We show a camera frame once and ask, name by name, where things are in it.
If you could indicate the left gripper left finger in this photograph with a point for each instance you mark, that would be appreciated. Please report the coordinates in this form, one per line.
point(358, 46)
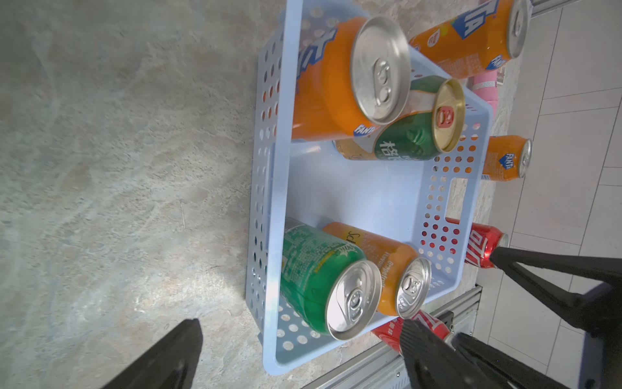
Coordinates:
point(171, 363)

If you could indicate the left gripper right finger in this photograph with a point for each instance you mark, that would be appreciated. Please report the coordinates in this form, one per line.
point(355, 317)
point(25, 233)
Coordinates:
point(431, 363)

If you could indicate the red cola can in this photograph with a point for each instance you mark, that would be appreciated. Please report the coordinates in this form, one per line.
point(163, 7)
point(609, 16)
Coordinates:
point(399, 331)
point(483, 240)

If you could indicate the yellow-orange Schweppes can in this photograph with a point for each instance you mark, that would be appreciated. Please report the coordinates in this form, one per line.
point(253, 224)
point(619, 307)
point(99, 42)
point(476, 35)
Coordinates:
point(406, 276)

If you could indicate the orange Fanta can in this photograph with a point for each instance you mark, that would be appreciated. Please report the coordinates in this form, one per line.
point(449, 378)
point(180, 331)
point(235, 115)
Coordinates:
point(482, 39)
point(507, 159)

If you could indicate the light blue plastic basket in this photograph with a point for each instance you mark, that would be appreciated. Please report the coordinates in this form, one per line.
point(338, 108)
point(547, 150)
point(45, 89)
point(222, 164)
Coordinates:
point(428, 204)

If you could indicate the green Sprite can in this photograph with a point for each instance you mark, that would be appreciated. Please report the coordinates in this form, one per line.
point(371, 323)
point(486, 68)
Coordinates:
point(328, 281)

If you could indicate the green gold-top tea can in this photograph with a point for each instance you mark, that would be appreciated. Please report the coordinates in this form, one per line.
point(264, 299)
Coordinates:
point(431, 125)

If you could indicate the pink foam cylinder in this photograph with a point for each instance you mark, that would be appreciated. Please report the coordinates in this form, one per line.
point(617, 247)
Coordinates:
point(484, 85)

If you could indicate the orange soda can back-left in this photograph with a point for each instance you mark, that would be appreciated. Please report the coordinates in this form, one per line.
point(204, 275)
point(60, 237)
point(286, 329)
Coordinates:
point(352, 80)

